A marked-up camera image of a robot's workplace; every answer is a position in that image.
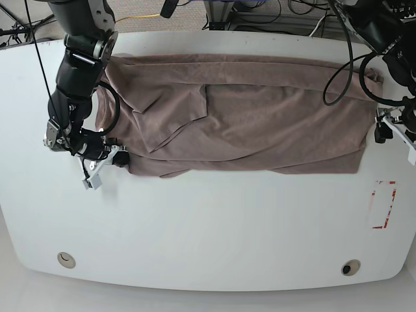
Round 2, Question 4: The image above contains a right table cable grommet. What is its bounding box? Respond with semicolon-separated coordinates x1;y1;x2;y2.
341;259;361;276

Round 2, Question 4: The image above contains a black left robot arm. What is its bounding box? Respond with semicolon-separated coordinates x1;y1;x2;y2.
328;1;415;164

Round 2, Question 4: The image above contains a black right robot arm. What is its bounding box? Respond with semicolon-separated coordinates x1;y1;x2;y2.
44;0;129;190

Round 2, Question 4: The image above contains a yellow cable on floor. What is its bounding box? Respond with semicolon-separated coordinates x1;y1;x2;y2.
115;14;162;24

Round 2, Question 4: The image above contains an aluminium frame base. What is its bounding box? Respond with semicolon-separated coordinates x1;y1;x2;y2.
201;1;282;31

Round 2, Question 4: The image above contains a table cable grommet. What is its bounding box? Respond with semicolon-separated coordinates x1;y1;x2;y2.
341;259;361;276
57;252;76;269

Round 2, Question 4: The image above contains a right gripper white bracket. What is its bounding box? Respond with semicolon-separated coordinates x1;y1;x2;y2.
75;136;130;190

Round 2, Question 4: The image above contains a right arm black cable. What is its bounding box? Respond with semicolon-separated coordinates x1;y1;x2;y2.
24;0;122;153

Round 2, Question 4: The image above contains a red tape rectangle marking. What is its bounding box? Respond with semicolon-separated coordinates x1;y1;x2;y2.
369;181;397;229

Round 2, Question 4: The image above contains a left table cable grommet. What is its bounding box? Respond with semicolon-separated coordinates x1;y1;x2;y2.
57;252;76;269

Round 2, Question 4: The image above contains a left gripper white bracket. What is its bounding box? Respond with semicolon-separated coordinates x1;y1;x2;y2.
374;97;415;166

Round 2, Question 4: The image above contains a mauve pink T-shirt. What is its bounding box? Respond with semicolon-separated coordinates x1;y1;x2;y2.
96;55;377;178

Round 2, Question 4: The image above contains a black tripod stand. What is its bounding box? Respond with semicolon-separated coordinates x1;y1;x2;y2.
1;0;64;48

